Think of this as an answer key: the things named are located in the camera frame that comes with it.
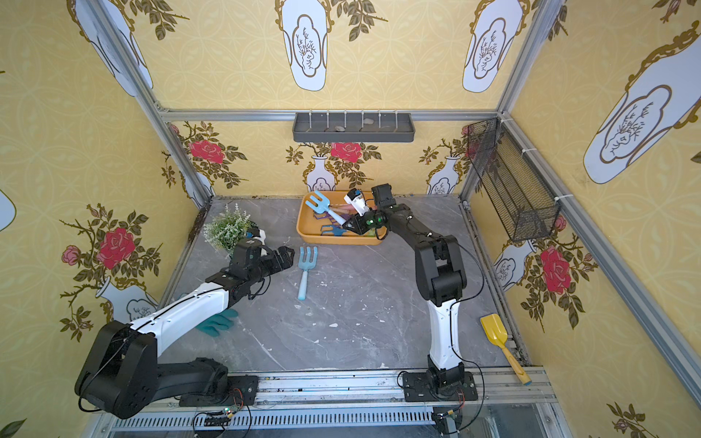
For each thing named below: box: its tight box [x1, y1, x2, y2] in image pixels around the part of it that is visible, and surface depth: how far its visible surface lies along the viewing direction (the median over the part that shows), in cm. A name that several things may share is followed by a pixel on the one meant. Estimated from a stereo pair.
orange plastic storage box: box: [296, 190, 388, 245], surface depth 107 cm
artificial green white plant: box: [202, 202, 253, 259], surface depth 89 cm
